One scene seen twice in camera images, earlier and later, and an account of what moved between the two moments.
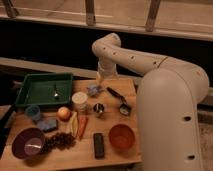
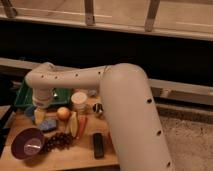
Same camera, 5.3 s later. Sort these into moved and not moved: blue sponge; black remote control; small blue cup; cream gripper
Moved: cream gripper
Not moved: small blue cup; black remote control; blue sponge
